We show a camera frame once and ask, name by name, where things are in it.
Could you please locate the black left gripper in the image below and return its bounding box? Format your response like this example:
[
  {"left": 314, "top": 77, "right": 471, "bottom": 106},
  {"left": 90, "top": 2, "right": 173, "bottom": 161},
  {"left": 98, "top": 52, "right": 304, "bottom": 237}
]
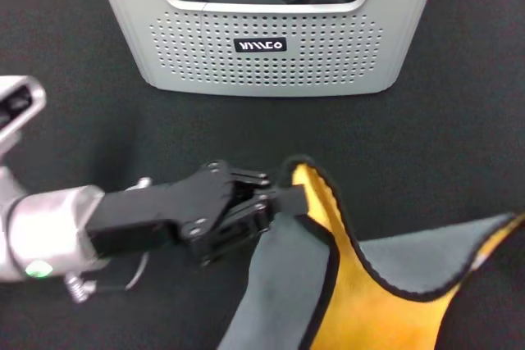
[{"left": 87, "top": 160, "right": 309, "bottom": 266}]

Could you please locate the grey and yellow towel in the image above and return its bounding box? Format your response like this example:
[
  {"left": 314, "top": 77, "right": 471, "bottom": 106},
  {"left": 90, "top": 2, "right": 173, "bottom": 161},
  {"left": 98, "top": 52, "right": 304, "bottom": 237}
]
[{"left": 215, "top": 154, "right": 525, "bottom": 350}]

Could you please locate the grey perforated storage box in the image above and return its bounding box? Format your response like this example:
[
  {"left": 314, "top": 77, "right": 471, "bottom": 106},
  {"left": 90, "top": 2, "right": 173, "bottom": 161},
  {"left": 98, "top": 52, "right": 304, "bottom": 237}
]
[{"left": 96, "top": 0, "right": 446, "bottom": 98}]

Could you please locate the black tablecloth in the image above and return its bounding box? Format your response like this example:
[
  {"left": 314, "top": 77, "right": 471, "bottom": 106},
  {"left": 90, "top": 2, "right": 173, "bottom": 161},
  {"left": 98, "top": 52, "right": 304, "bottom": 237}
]
[{"left": 0, "top": 0, "right": 525, "bottom": 350}]

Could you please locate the left gripper cable with connector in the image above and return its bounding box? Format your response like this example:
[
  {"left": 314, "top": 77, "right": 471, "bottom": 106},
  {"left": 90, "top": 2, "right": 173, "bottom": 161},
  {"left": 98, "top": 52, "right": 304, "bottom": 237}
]
[{"left": 65, "top": 249, "right": 152, "bottom": 303}]

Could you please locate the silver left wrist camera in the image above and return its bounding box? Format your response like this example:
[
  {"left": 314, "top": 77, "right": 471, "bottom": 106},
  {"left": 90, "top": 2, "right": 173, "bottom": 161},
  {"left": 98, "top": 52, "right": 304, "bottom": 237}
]
[{"left": 0, "top": 75, "right": 48, "bottom": 158}]

